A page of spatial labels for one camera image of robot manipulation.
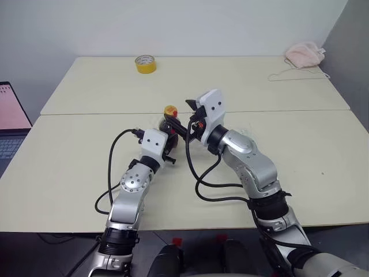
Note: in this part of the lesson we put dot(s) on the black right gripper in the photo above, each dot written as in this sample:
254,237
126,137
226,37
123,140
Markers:
197,127

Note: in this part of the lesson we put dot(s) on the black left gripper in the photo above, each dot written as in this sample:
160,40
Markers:
166,152

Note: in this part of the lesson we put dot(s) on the yellow bottle cap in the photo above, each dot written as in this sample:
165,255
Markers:
169,110

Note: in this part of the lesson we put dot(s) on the clear bottle with dark drink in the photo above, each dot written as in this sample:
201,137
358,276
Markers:
164,126

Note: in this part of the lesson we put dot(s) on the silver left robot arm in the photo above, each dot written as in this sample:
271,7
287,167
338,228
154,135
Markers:
129,184

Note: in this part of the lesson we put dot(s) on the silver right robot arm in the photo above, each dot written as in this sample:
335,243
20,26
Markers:
250,164

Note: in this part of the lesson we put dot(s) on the yellow tape roll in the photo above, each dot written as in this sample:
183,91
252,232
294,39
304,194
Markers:
146,65

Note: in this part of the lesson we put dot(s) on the pink cloth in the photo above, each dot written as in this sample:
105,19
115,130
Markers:
304,55

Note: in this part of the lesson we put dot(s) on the grey laptop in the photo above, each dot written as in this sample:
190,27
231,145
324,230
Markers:
11,115

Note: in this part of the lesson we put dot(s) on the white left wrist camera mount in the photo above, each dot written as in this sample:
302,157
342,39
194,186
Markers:
154,142

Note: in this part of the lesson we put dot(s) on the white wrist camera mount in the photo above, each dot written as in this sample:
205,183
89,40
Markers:
154,142
213,111

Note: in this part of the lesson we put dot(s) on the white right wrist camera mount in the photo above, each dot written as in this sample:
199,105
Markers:
213,111

